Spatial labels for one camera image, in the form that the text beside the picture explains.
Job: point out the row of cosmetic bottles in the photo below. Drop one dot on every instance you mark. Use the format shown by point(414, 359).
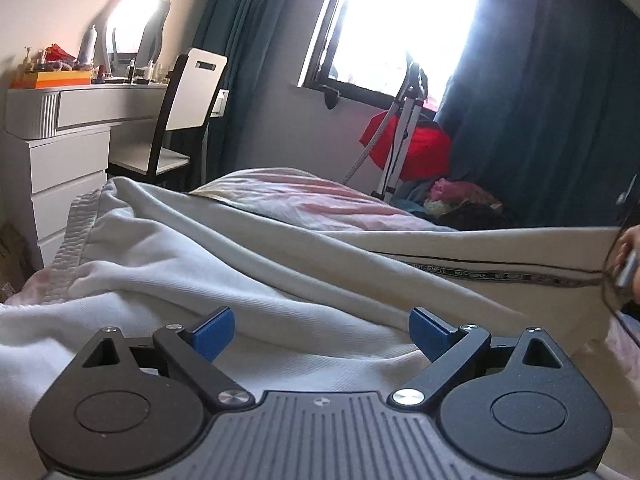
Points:
point(135, 72)

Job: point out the dressing table mirror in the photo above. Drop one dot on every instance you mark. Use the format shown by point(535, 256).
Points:
point(145, 35)

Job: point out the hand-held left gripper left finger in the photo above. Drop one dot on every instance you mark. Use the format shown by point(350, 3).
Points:
point(215, 334)

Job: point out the white sweatpants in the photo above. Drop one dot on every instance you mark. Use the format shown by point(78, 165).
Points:
point(250, 280)

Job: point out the narrow blue curtain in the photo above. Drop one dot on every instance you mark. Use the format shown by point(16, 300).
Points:
point(250, 35)

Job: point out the orange box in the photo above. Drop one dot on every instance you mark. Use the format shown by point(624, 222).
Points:
point(55, 78)

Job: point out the white and black chair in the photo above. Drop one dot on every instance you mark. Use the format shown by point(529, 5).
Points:
point(197, 95)

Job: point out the black object under window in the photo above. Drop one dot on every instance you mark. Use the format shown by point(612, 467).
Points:
point(330, 97)

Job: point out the pastel bed sheet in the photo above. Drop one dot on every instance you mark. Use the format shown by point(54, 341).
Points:
point(310, 200)

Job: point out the red bag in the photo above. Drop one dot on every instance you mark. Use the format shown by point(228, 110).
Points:
point(425, 150)

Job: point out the person's right hand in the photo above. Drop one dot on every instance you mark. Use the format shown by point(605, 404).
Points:
point(634, 240)

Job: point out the wide blue curtain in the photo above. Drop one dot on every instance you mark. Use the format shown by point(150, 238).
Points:
point(550, 110)

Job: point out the white dressing table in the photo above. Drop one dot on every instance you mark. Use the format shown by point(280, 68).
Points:
point(65, 160)

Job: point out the pile of clothes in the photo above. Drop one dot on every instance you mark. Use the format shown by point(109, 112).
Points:
point(465, 205)

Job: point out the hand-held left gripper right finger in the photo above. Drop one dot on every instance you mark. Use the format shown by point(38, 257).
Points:
point(427, 334)

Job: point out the red cloth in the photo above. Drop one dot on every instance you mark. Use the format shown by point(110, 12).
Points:
point(57, 52)

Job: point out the white wall box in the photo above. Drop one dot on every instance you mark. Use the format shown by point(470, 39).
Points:
point(222, 102)

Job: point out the dark framed window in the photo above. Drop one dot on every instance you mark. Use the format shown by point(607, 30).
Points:
point(400, 25)

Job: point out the grey spray bottle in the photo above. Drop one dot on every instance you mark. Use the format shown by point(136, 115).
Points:
point(87, 45)

